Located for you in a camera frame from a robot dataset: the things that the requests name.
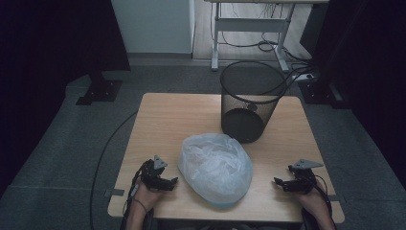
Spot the black power strip cable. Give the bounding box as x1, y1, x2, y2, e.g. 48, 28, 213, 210
263, 47, 316, 96

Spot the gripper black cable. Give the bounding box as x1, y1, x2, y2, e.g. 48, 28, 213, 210
313, 173, 335, 222
122, 162, 146, 222

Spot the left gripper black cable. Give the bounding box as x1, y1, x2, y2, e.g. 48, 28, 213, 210
122, 162, 146, 222

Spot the dark curtain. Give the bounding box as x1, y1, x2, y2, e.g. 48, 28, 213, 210
0, 0, 131, 199
300, 0, 406, 180

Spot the person's left hand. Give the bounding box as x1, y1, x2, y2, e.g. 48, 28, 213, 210
133, 182, 164, 211

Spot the thin dark wrist band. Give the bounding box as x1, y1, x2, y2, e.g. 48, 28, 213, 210
132, 197, 148, 214

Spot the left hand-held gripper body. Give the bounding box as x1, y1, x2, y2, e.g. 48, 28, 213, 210
139, 154, 170, 193

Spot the white desk frame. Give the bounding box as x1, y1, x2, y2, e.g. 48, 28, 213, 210
204, 0, 329, 73

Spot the grey tape strip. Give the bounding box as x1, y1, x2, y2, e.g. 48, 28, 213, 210
103, 188, 125, 198

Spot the black looped cable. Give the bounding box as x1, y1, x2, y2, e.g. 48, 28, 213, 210
221, 31, 280, 54

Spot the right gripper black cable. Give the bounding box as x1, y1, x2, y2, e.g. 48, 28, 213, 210
313, 173, 335, 222

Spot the white power strip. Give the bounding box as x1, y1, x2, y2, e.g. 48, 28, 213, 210
291, 73, 316, 81

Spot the black stand base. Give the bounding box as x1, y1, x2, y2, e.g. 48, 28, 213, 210
75, 63, 124, 106
298, 78, 352, 110

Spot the long black floor cable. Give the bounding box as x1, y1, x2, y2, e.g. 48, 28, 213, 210
89, 110, 139, 230

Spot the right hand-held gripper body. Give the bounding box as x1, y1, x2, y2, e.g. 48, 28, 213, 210
287, 158, 325, 195

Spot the person's right hand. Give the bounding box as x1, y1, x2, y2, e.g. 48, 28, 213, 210
295, 180, 328, 212

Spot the black mesh trash can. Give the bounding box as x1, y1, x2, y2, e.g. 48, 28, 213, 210
219, 60, 288, 144

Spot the white plastic bag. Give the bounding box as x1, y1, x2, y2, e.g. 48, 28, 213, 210
177, 132, 254, 209

